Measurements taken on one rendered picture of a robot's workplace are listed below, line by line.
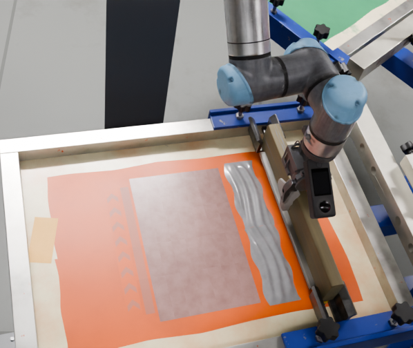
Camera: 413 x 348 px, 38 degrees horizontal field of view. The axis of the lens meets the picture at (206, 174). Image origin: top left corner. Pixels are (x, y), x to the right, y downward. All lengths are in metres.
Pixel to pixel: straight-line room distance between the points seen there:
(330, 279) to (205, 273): 0.26
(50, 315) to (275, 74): 0.62
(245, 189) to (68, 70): 1.68
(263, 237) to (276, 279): 0.10
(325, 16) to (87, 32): 1.52
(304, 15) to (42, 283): 1.09
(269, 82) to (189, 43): 2.04
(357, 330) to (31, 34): 2.28
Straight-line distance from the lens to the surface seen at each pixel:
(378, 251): 1.35
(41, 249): 1.26
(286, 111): 1.48
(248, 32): 1.02
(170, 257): 1.25
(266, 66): 1.05
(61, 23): 3.13
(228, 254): 1.28
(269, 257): 1.29
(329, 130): 1.07
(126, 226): 1.28
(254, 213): 1.34
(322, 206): 1.15
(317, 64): 1.10
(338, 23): 1.86
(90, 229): 1.28
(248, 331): 1.22
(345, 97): 1.03
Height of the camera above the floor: 2.07
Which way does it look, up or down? 54 degrees down
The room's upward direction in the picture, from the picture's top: 15 degrees clockwise
